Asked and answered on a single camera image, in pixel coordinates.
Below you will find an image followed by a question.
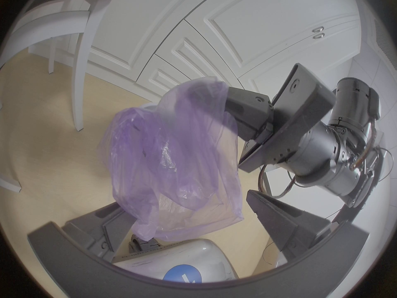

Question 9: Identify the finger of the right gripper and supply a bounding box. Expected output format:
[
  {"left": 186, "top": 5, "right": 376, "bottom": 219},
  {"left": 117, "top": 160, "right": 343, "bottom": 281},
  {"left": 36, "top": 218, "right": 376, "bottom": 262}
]
[{"left": 225, "top": 87, "right": 274, "bottom": 140}]

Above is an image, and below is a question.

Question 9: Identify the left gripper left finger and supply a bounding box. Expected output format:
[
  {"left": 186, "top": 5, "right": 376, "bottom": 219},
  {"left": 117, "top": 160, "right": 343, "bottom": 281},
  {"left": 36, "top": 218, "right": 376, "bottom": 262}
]
[{"left": 63, "top": 201, "right": 137, "bottom": 264}]

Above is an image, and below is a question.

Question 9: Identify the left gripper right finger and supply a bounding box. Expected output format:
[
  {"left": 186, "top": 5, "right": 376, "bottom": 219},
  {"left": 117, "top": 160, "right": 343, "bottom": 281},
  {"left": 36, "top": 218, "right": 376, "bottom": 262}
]
[{"left": 246, "top": 190, "right": 332, "bottom": 261}]

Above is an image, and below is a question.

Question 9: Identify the purple plastic bag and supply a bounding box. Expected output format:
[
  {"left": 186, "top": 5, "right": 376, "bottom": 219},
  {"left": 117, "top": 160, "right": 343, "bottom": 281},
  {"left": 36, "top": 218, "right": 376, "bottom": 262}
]
[{"left": 98, "top": 76, "right": 244, "bottom": 242}]

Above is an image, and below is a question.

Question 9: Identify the white wardrobe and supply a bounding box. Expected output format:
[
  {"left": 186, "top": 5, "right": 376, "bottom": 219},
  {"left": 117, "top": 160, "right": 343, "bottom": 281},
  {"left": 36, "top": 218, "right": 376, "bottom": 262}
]
[{"left": 29, "top": 0, "right": 373, "bottom": 105}]

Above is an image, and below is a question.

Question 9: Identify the white chair with grey seat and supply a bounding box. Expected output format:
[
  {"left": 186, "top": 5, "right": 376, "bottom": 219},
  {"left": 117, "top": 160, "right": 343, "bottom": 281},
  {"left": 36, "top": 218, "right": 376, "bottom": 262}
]
[{"left": 0, "top": 0, "right": 124, "bottom": 194}]

